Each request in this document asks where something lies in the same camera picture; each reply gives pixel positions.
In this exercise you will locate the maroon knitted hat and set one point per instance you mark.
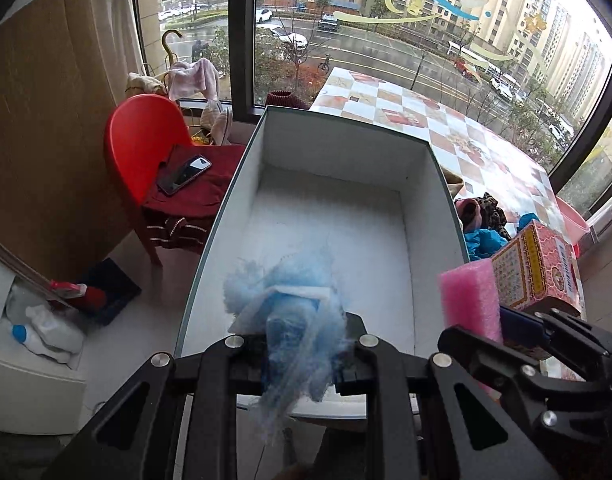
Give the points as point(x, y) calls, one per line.
point(285, 100)

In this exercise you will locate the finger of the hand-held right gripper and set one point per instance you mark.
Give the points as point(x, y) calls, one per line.
point(478, 355)
point(523, 327)

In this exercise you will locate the blue cloth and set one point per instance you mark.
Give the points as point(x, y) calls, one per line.
point(481, 246)

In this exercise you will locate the white bottle with blue cap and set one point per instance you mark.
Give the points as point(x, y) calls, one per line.
point(51, 337)

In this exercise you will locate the table with checkered tablecloth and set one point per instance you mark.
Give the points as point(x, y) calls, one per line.
point(436, 125)

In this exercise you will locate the pink plastic basin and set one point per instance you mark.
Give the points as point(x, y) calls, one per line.
point(571, 217)

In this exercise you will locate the pink foam sponge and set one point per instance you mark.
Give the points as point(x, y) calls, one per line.
point(468, 295)

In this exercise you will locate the red plastic chair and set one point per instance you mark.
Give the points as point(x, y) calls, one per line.
point(136, 135)

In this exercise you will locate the black window frame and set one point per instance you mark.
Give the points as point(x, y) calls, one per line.
point(243, 35)

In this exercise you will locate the light blue fluffy scarf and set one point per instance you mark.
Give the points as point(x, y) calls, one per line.
point(286, 280)

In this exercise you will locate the beige plush slipper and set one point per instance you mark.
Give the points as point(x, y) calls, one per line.
point(220, 122)

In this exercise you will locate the white curtain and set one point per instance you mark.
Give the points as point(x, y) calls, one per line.
point(126, 10)

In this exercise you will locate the dark red cloth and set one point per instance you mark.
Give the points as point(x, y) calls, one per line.
point(196, 210)

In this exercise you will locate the white cardboard box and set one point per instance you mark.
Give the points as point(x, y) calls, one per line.
point(336, 210)

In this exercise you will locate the brown cardboard sheet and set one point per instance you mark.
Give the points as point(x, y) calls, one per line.
point(46, 135)

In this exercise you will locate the pink towel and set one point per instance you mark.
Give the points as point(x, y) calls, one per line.
point(196, 77)

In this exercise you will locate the red plastic basin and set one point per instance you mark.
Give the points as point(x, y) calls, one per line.
point(576, 252)

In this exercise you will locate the beige knitted cloth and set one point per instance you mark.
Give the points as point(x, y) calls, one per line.
point(143, 84)

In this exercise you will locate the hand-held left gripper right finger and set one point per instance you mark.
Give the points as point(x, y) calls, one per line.
point(356, 355)

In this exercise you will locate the black smartphone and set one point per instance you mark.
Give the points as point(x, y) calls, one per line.
point(183, 174)

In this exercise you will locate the pink patterned carton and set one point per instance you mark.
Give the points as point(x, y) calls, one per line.
point(531, 260)

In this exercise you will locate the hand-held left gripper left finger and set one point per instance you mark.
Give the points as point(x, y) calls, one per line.
point(246, 360)

